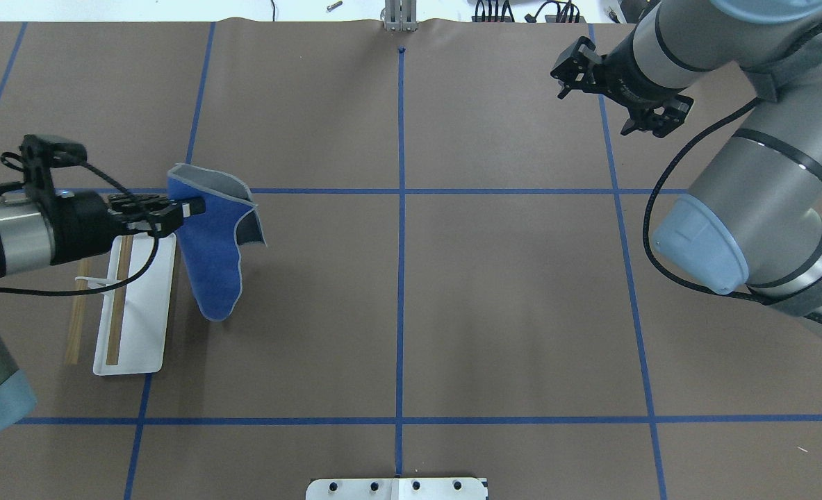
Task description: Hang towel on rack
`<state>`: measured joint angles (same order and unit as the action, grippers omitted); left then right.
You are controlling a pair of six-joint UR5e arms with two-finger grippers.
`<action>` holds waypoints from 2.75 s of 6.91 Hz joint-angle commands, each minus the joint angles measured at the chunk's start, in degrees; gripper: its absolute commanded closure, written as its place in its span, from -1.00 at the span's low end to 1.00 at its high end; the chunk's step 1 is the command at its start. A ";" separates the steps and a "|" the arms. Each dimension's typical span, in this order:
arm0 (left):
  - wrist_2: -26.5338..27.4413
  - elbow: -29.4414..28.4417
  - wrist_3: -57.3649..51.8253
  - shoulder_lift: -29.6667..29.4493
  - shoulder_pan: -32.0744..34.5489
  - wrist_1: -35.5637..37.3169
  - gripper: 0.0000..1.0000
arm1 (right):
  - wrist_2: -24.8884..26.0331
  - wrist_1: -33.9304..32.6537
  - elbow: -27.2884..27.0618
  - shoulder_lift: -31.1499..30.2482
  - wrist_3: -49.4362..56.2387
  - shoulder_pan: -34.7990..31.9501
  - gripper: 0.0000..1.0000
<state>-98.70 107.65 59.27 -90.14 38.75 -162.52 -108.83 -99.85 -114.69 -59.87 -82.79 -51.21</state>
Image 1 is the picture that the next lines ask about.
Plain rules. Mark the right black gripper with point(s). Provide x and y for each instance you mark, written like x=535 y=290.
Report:
x=620 y=79

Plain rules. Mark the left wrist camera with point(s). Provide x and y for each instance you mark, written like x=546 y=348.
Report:
x=53 y=151

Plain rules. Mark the white towel rack wooden bars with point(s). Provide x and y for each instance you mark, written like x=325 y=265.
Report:
x=134 y=319

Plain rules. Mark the near black adapter box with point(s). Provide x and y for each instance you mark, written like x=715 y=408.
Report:
x=556 y=12

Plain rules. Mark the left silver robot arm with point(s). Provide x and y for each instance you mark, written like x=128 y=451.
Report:
x=40 y=231

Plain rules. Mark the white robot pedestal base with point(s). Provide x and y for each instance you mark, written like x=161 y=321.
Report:
x=398 y=488

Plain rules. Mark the aluminium frame post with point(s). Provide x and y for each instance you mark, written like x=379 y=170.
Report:
x=400 y=15

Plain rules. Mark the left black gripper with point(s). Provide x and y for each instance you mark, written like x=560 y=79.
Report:
x=83 y=217

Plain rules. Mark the blue microfiber towel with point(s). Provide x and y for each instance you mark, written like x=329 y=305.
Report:
x=211 y=241

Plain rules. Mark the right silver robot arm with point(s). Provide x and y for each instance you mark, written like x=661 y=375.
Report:
x=732 y=215

